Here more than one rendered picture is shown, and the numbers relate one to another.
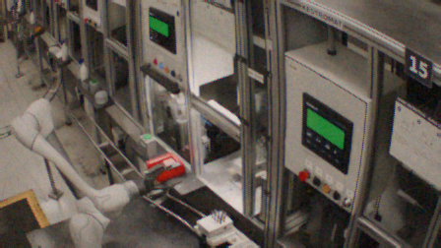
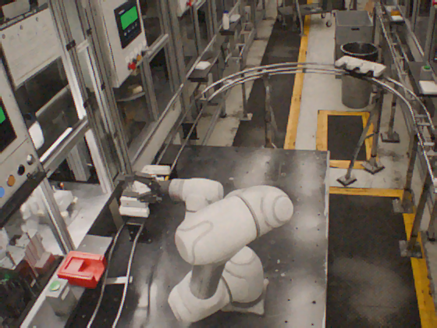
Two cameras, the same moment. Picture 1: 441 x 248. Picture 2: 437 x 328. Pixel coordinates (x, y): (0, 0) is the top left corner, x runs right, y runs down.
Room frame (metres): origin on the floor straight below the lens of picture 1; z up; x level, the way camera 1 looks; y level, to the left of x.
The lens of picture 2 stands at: (2.64, 1.54, 2.19)
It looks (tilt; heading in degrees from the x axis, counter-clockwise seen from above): 33 degrees down; 227
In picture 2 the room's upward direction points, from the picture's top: 5 degrees counter-clockwise
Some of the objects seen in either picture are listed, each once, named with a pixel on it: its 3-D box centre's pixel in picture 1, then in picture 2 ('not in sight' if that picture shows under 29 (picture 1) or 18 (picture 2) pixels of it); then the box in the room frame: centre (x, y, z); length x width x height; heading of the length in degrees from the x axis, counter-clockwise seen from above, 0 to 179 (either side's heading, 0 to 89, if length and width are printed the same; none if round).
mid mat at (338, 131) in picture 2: not in sight; (345, 136); (-0.38, -0.14, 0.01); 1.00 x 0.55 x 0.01; 33
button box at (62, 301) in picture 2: (150, 146); (58, 296); (2.49, 0.36, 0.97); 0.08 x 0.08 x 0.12; 33
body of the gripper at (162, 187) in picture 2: (144, 186); (161, 188); (1.94, 0.34, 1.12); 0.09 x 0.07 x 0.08; 123
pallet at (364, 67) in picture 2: not in sight; (360, 69); (-0.14, 0.08, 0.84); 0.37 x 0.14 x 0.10; 91
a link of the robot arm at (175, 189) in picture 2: (130, 191); (178, 190); (1.90, 0.40, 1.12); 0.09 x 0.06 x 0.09; 33
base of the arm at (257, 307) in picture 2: not in sight; (246, 288); (1.86, 0.70, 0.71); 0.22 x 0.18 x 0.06; 33
